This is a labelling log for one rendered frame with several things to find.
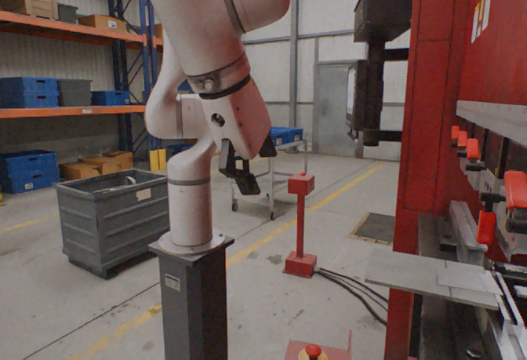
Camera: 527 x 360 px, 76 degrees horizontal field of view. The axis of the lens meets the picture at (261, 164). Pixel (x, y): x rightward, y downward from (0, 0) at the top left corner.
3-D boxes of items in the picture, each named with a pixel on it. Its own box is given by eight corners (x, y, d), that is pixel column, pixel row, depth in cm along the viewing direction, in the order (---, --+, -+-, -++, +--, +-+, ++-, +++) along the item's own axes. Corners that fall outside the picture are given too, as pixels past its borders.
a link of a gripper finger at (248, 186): (239, 172, 45) (255, 207, 49) (247, 157, 47) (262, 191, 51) (219, 172, 47) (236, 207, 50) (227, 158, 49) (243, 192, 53)
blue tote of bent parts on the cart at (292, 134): (271, 139, 477) (271, 126, 473) (303, 141, 450) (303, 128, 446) (257, 142, 447) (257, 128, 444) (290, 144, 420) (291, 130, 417)
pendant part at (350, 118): (344, 124, 220) (347, 67, 213) (364, 124, 218) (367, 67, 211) (353, 131, 176) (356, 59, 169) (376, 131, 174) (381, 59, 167)
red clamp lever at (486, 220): (473, 241, 63) (479, 190, 61) (499, 244, 62) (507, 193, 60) (474, 244, 62) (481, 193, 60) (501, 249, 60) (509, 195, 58)
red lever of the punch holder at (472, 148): (465, 136, 83) (466, 167, 78) (485, 137, 82) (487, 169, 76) (463, 141, 85) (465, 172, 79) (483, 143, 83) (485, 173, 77)
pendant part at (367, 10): (346, 143, 230) (353, 10, 213) (384, 144, 226) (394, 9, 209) (355, 157, 180) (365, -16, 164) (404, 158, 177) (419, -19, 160)
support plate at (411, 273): (372, 251, 95) (372, 247, 95) (482, 270, 85) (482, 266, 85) (364, 282, 79) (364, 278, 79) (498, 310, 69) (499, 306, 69)
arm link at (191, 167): (168, 176, 100) (163, 93, 96) (230, 172, 105) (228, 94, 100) (167, 187, 89) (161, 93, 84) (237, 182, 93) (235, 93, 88)
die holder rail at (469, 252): (448, 220, 151) (450, 200, 149) (463, 222, 149) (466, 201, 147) (461, 272, 106) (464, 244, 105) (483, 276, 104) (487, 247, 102)
